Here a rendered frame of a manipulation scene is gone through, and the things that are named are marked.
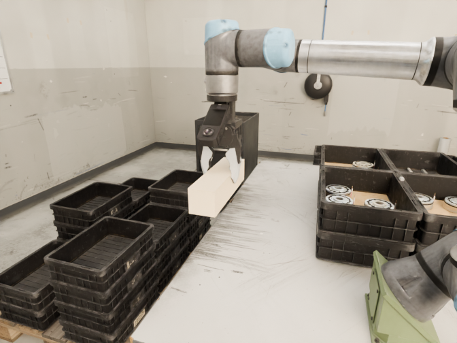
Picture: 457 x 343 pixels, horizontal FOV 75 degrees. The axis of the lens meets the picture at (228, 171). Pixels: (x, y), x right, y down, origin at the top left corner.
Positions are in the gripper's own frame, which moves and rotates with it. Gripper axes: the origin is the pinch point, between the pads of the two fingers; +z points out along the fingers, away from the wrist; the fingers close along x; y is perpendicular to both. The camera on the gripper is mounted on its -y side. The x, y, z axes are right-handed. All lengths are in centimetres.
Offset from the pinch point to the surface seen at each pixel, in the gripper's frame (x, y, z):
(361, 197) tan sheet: -41, 61, 26
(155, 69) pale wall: 243, 382, -22
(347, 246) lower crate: -35, 30, 31
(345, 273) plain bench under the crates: -35, 25, 39
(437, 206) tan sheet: -69, 61, 26
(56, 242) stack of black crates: 121, 50, 72
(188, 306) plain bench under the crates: 8.5, -4.0, 38.8
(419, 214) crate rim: -53, 29, 16
